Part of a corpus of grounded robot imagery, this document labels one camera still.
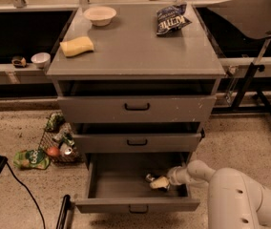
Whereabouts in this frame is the black metal bar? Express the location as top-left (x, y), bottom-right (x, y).
top-left (55, 195), bottom-right (71, 229)

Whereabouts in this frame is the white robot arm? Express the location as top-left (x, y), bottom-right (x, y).
top-left (146, 160), bottom-right (271, 229)

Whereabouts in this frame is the red apple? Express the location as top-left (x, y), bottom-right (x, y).
top-left (47, 146), bottom-right (60, 157)

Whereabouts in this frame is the green bottle in basket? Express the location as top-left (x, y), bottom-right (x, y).
top-left (62, 133), bottom-right (74, 147)

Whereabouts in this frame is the black cable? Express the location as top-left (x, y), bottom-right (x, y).
top-left (0, 152), bottom-right (47, 229)

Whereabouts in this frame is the grey drawer cabinet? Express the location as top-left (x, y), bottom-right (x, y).
top-left (45, 3), bottom-right (227, 167)

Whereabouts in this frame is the grey top drawer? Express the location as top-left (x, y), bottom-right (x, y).
top-left (57, 96), bottom-right (216, 123)

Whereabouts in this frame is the yellow sponge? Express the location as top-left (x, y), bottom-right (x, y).
top-left (60, 36), bottom-right (94, 57)

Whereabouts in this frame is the small white cup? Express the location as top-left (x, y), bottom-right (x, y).
top-left (31, 52), bottom-right (51, 69)

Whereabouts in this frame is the green bag on floor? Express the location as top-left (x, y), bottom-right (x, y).
top-left (45, 113), bottom-right (65, 132)

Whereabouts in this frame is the black wire basket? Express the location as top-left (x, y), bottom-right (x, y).
top-left (39, 123), bottom-right (82, 165)

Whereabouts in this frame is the redbull can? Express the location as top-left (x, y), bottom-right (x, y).
top-left (145, 174), bottom-right (158, 183)

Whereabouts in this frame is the grey drawer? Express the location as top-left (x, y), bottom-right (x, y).
top-left (73, 134), bottom-right (201, 154)
top-left (76, 153), bottom-right (199, 214)
top-left (57, 96), bottom-right (216, 123)

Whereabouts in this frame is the silver can in basket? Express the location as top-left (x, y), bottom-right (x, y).
top-left (60, 143), bottom-right (73, 156)

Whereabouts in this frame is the green snack pouch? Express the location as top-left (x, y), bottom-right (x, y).
top-left (13, 149), bottom-right (50, 170)

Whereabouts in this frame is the black stand table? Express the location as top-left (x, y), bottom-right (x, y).
top-left (195, 0), bottom-right (271, 115)

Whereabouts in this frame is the white paper bowl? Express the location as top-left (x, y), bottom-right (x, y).
top-left (83, 6), bottom-right (116, 27)

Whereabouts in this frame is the grey middle drawer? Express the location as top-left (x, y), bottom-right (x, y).
top-left (73, 134), bottom-right (201, 154)

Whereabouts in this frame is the blue kettle chips bag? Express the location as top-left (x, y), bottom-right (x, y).
top-left (156, 4), bottom-right (191, 35)

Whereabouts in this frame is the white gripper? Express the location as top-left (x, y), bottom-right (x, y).
top-left (150, 166), bottom-right (186, 190)

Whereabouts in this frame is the grey bottom drawer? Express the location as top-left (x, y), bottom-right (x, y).
top-left (76, 153), bottom-right (199, 214)

